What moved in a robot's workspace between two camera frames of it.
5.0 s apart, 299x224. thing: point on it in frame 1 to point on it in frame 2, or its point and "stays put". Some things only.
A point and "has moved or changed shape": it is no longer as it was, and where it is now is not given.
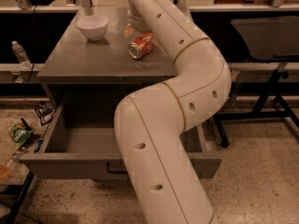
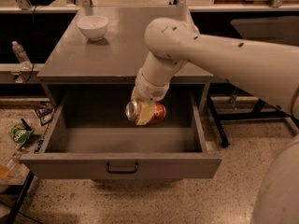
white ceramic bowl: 93,26 stays put
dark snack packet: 45,112 stays put
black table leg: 20,198 stays put
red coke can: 141,46 has moved or changed shape
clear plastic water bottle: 21,55 stays put
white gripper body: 139,26 to 150,90
